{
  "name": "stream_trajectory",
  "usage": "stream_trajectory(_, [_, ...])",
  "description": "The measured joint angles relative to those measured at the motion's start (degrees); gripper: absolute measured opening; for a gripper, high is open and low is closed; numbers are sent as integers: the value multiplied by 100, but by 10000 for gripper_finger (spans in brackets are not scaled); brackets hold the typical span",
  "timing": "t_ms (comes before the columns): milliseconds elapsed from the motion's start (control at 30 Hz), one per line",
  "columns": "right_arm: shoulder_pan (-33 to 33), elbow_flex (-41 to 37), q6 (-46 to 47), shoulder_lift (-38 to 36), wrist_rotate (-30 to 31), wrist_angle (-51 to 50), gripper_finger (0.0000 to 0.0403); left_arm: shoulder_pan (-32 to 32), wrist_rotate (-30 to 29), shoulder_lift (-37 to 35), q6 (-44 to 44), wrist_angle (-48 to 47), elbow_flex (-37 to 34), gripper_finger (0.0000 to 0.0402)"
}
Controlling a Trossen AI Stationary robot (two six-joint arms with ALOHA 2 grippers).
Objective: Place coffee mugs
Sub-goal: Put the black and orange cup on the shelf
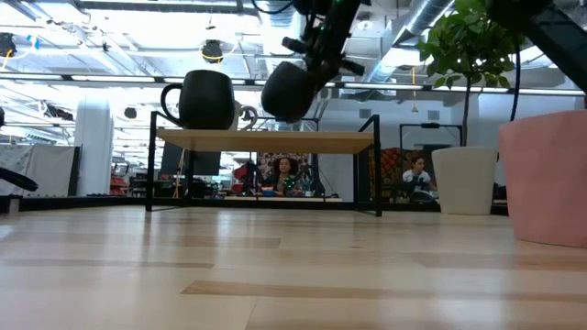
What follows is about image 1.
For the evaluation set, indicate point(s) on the white partition panel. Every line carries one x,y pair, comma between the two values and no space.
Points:
36,169

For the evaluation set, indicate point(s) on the white pillar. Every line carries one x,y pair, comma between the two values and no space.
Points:
94,146

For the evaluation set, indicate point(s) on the pink coffee mug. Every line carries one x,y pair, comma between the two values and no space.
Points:
546,179

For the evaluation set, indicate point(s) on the white plant pot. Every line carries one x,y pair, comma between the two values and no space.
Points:
464,181

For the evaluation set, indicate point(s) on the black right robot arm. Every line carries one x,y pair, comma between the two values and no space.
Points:
561,43

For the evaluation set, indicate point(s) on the person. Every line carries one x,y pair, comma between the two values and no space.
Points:
285,176
416,179

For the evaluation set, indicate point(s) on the black round ceiling fixture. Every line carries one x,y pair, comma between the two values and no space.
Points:
212,51

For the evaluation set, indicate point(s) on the wooden shelf riser black legs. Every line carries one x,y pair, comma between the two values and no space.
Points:
266,139

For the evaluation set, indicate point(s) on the black coffee mug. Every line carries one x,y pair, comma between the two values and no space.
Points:
206,101

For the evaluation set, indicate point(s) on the dark monitor screen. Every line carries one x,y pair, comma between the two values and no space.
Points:
202,162

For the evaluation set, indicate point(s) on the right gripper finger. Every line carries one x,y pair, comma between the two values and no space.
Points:
331,73
316,69

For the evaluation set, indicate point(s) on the black curved bar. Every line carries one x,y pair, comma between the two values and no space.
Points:
18,179

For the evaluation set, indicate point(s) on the silver ventilation duct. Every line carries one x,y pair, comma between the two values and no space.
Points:
413,27

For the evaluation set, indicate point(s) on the black aluminium table frame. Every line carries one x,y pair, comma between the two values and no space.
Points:
91,203

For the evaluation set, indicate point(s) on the green leafy plant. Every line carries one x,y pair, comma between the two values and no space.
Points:
472,43

